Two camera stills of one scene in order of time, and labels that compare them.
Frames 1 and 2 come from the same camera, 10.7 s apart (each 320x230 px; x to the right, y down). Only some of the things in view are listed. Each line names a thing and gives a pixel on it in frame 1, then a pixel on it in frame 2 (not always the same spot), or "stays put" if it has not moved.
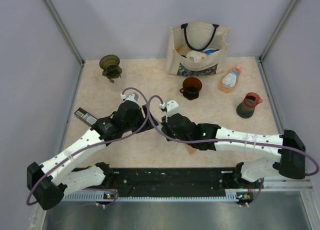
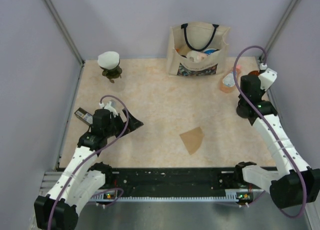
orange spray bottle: (228, 81) stays put
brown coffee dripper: (191, 87) → (254, 72)
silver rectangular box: (85, 117) stays put
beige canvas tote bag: (197, 48) stays put
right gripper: (165, 128) → (262, 91)
